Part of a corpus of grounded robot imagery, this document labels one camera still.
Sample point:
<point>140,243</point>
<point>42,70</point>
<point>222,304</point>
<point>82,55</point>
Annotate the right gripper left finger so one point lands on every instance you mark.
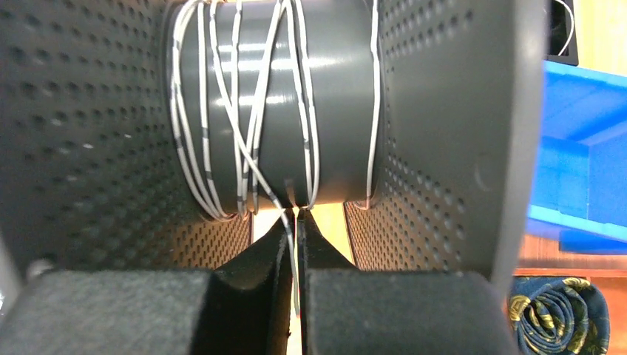
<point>242,307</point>

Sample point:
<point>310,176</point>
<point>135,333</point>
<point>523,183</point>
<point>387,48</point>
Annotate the black plastic bin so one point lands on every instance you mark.
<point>562,38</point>

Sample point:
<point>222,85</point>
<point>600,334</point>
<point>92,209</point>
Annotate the wooden compartment tray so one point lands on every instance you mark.
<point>543,257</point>

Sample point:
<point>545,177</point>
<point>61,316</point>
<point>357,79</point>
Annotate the rolled tie yellow green front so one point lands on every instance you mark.
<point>558,315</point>

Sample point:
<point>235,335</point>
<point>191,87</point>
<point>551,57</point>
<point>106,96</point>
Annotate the dark grey cable spool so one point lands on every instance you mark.
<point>91,180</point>

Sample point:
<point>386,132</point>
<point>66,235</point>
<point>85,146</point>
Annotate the blue plastic bin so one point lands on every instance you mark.
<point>578,196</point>

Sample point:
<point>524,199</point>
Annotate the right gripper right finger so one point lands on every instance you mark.
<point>345,310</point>

